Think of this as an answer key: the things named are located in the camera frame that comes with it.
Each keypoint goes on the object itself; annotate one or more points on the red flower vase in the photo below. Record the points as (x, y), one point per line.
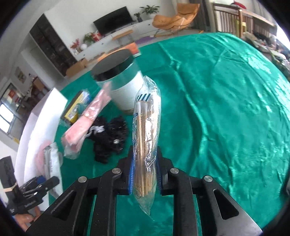
(75, 46)

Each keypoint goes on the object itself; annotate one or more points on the black lace scrunchie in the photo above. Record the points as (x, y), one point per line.
(108, 137)

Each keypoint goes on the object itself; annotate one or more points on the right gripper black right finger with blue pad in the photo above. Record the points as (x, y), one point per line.
(200, 205)

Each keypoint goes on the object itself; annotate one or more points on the yellow black small box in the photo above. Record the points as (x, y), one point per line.
(76, 107)

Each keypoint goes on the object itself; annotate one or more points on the green satin tablecloth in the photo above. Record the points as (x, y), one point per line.
(225, 112)

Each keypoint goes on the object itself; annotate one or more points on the orange rocking lounge chair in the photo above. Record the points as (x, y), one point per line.
(186, 13)

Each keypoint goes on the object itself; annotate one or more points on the bagged bamboo sticks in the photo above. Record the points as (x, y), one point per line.
(145, 135)

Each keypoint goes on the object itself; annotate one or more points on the black flat television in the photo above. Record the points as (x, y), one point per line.
(113, 21)

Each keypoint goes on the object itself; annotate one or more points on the white tv cabinet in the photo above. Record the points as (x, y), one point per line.
(106, 44)

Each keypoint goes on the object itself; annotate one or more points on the white printed wipes pack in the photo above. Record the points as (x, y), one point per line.
(52, 167)

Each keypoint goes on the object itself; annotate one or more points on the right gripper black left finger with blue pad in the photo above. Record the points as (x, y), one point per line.
(88, 206)

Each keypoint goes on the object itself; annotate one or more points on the dark glass display cabinet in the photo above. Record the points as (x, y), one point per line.
(52, 46)

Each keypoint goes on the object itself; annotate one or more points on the small wooden stool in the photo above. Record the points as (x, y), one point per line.
(121, 36)

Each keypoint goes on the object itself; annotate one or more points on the green potted plant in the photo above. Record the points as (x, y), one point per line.
(150, 11)

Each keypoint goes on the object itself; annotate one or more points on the cardboard box on floor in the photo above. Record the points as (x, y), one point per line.
(76, 68)

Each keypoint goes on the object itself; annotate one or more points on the white storage box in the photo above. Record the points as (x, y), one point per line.
(41, 125)

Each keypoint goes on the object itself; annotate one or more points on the pink packet in plastic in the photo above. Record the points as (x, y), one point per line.
(72, 140)

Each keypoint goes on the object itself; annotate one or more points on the clear jar black lid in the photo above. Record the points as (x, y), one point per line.
(121, 76)

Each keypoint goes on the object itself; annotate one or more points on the purple round floor mat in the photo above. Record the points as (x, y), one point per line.
(144, 40)

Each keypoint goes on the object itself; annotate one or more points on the orange book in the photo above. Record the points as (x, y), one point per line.
(132, 47)

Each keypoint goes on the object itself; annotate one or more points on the pink mesh bath puff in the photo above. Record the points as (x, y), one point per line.
(40, 159)

